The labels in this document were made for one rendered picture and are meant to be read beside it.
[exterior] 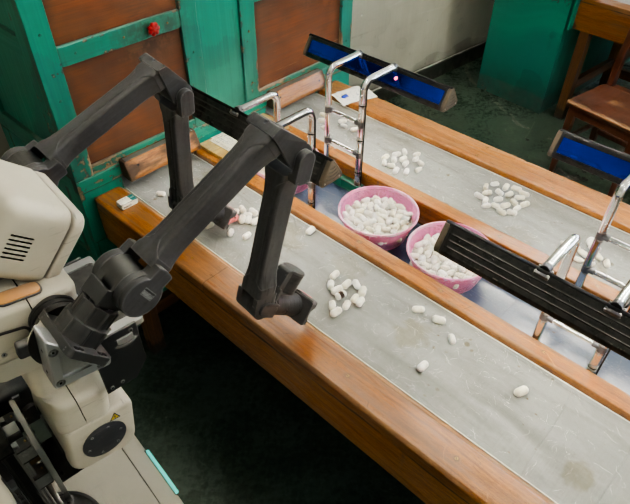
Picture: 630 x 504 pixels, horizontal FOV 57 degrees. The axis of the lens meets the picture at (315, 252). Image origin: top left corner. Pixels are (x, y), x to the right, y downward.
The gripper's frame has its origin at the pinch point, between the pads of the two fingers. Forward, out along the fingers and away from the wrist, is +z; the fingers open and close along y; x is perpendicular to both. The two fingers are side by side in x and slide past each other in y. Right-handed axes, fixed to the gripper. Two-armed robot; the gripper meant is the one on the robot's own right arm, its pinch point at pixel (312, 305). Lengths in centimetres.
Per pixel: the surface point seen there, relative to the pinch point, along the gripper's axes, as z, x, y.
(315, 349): -1.9, 8.5, -7.8
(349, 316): 12.0, -0.2, -5.4
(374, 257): 26.3, -16.0, 3.2
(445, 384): 11.8, 0.3, -37.1
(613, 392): 29, -17, -68
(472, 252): -3.2, -32.0, -31.7
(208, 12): 7, -61, 91
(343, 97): 77, -62, 76
